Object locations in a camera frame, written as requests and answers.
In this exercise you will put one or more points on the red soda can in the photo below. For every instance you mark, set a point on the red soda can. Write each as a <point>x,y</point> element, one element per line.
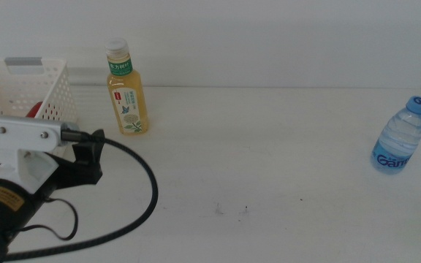
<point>34,110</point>

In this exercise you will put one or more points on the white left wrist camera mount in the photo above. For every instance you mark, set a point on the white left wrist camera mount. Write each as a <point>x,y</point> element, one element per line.
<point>20,133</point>

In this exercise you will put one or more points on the yellow tea bottle green label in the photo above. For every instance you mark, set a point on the yellow tea bottle green label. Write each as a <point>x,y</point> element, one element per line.
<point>127,109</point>

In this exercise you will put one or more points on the clear water bottle blue cap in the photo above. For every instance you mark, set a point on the clear water bottle blue cap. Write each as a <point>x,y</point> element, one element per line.
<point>397,146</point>

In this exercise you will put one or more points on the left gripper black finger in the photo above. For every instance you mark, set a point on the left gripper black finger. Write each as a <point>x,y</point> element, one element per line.
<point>90,149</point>

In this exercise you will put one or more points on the white perforated plastic basket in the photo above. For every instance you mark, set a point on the white perforated plastic basket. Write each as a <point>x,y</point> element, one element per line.
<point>55,73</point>

